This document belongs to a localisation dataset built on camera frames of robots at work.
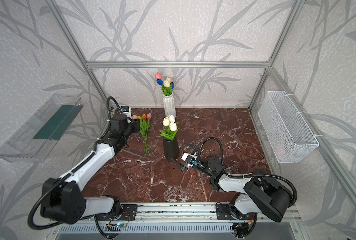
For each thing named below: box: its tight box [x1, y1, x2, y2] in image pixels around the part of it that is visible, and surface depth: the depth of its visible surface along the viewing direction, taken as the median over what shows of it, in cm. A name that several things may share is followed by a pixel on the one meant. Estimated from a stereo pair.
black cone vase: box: [163, 136, 180, 160], surface depth 91 cm
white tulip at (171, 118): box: [168, 115, 176, 123], surface depth 77 cm
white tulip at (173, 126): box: [169, 122, 178, 132], surface depth 71 cm
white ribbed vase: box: [162, 93, 176, 119], surface depth 104 cm
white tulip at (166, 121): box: [162, 117, 170, 127], surface depth 74 cm
